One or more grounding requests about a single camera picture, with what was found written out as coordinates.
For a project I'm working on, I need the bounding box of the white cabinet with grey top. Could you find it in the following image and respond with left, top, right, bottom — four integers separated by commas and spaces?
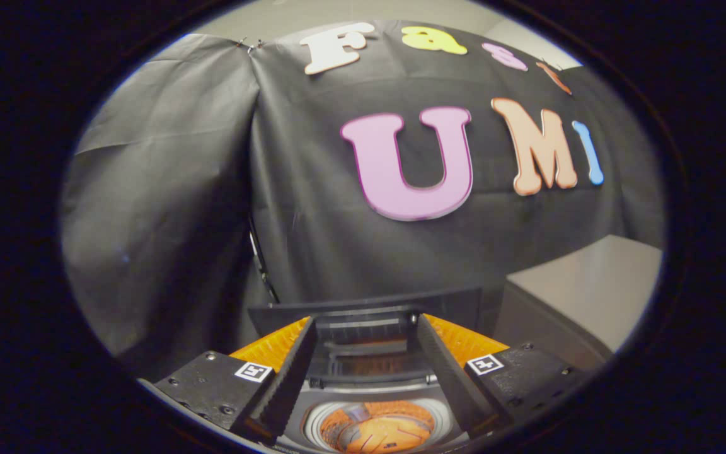
492, 235, 663, 371

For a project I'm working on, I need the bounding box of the orange shirt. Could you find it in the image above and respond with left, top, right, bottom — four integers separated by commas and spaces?
320, 402, 436, 454

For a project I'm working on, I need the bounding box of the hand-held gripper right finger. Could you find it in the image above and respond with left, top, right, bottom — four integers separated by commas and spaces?
415, 313, 591, 440

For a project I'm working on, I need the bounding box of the black backdrop cloth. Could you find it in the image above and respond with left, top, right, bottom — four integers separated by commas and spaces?
60, 19, 666, 379

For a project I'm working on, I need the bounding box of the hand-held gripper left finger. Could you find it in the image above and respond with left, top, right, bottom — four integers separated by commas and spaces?
155, 317, 318, 445

